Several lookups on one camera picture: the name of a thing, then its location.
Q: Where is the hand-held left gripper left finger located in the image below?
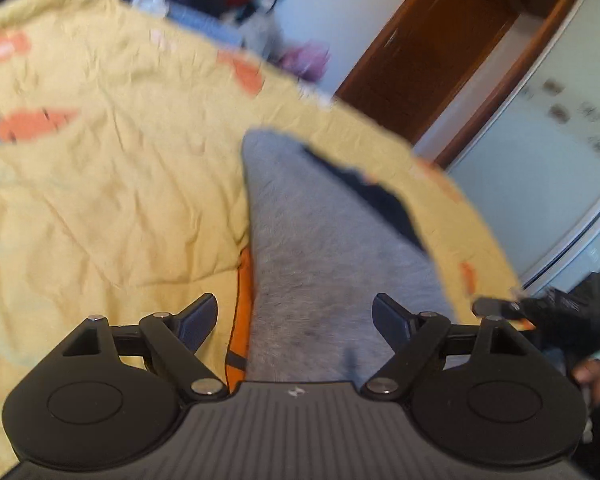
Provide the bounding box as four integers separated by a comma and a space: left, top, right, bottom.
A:
60, 293, 229, 402

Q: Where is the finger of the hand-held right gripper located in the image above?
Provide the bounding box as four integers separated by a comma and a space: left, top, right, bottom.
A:
472, 297, 525, 319

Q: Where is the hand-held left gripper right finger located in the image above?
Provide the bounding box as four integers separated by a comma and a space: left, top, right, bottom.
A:
362, 293, 537, 402

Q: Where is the grey and navy knit sweater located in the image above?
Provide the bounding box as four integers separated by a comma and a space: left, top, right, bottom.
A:
240, 127, 456, 386

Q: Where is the person's right hand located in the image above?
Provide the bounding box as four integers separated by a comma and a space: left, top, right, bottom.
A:
570, 359, 600, 407

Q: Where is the wardrobe with frosted glass door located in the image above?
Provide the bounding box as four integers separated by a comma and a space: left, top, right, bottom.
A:
432, 0, 600, 288

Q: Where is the yellow printed blanket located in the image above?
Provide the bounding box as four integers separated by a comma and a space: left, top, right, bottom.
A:
0, 0, 523, 480

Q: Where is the brown wooden door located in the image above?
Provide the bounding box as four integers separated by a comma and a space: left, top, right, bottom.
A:
334, 0, 525, 146

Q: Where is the pink plastic bag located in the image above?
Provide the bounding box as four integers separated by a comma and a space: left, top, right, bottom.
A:
279, 42, 332, 83

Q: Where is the grey cloth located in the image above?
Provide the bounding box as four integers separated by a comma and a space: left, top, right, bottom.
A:
237, 10, 287, 60

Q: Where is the light blue towel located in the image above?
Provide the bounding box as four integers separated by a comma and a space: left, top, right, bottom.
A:
169, 2, 243, 43

